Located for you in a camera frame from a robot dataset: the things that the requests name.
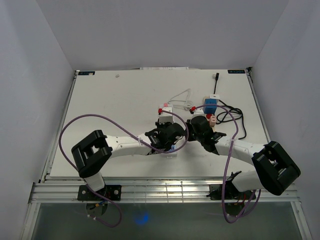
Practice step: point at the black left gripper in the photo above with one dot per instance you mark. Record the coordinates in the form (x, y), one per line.
(159, 125)

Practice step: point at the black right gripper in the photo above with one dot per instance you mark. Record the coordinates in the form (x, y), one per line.
(190, 126)

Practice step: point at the beige red power strip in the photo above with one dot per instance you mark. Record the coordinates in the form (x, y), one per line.
(208, 115)

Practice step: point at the blue cube socket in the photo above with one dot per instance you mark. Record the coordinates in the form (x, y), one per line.
(210, 106)

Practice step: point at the white usb charger plug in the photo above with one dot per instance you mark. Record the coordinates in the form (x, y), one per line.
(214, 96)

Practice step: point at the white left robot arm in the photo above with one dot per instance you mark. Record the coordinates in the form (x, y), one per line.
(91, 153)

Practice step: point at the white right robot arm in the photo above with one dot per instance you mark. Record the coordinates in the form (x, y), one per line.
(274, 170)

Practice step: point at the papers at back edge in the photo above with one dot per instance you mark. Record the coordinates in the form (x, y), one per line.
(171, 68)

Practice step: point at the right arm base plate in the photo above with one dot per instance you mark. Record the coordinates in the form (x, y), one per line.
(225, 193)

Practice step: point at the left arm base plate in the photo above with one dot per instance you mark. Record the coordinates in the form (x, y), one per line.
(112, 192)

